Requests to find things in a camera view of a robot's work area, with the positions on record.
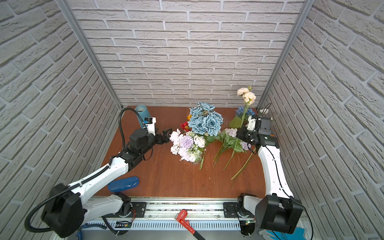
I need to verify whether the red gerbera flower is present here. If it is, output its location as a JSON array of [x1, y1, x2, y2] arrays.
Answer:
[[181, 122, 192, 132]]

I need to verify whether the pink lilac flower bouquet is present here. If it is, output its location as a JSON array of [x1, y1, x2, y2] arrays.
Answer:
[[170, 129, 207, 162]]

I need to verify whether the teal ceramic vase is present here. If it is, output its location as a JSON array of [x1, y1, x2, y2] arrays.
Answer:
[[135, 105, 152, 128]]

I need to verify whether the peach carnation stem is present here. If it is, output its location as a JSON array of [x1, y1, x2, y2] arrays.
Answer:
[[224, 87, 256, 170]]

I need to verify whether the clear ribbed glass vase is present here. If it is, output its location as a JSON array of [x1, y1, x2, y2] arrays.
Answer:
[[190, 153, 203, 165]]

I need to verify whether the pale blue rose bunch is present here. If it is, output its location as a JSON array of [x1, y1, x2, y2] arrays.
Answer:
[[188, 102, 224, 137]]

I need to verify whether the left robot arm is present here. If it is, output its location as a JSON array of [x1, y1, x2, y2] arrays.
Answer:
[[41, 129, 172, 238]]

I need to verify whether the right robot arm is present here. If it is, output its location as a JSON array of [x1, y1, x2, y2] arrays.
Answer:
[[237, 115, 304, 234]]

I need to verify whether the white green mixed bouquet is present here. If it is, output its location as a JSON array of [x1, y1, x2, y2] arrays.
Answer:
[[213, 128, 257, 181]]

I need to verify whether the blue hydrangea flower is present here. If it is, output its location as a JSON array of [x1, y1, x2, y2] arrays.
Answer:
[[235, 107, 256, 119]]

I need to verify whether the white small flower stem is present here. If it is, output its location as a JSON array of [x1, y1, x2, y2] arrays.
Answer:
[[259, 108, 269, 115]]

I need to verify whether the dark blue oval dish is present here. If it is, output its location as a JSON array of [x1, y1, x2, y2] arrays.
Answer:
[[108, 177, 140, 193]]

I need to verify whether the red pipe wrench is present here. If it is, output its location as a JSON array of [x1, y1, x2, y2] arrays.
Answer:
[[175, 209, 205, 240]]

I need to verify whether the blue work glove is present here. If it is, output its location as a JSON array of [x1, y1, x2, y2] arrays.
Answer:
[[258, 228, 305, 240]]

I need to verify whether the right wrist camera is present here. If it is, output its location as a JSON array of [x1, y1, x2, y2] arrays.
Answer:
[[247, 115, 258, 131]]

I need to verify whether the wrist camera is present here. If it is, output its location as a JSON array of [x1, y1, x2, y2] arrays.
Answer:
[[247, 115, 258, 131], [144, 117, 156, 135]]

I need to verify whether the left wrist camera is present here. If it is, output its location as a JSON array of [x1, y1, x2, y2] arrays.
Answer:
[[144, 117, 156, 135]]

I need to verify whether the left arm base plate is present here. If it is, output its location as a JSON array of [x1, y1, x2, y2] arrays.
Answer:
[[106, 202, 147, 219]]

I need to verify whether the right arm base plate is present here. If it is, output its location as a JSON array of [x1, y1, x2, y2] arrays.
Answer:
[[223, 202, 254, 219]]

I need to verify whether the aluminium frame rail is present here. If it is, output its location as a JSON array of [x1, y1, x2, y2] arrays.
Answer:
[[50, 196, 316, 240]]

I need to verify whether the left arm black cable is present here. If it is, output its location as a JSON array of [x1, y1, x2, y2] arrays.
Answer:
[[24, 107, 146, 234]]

